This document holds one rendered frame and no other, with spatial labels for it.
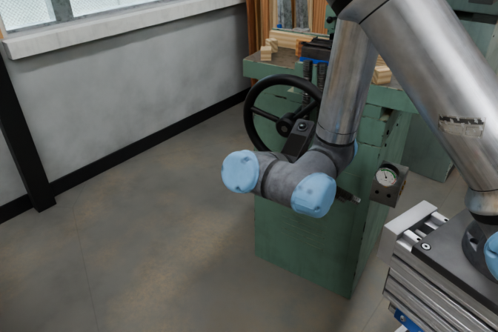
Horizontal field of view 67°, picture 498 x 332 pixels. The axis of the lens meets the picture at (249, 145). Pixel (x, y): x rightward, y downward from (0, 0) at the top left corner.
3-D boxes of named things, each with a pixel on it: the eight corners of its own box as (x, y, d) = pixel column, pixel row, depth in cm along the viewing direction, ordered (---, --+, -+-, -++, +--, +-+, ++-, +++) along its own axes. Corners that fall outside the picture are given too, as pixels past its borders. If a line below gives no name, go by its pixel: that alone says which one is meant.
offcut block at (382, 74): (382, 78, 106) (384, 65, 104) (390, 82, 103) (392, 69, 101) (369, 80, 105) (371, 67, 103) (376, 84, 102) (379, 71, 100)
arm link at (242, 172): (250, 202, 63) (212, 186, 68) (280, 196, 73) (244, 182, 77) (261, 158, 62) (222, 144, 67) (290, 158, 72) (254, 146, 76)
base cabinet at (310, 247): (252, 255, 167) (250, 113, 130) (306, 186, 209) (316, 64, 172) (350, 301, 147) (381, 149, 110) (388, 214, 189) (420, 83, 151)
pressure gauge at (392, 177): (372, 187, 110) (376, 165, 106) (375, 181, 113) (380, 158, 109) (393, 195, 107) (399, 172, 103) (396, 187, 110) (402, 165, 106)
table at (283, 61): (225, 86, 118) (224, 67, 115) (272, 58, 140) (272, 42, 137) (430, 135, 91) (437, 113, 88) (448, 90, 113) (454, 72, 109)
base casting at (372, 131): (252, 113, 130) (252, 89, 125) (317, 64, 171) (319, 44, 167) (382, 148, 110) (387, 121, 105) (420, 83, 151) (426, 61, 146)
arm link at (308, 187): (347, 159, 65) (293, 142, 71) (318, 193, 57) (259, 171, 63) (344, 195, 69) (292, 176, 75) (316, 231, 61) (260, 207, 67)
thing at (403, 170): (367, 200, 116) (372, 179, 112) (379, 179, 125) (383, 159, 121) (396, 209, 112) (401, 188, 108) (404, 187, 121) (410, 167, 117)
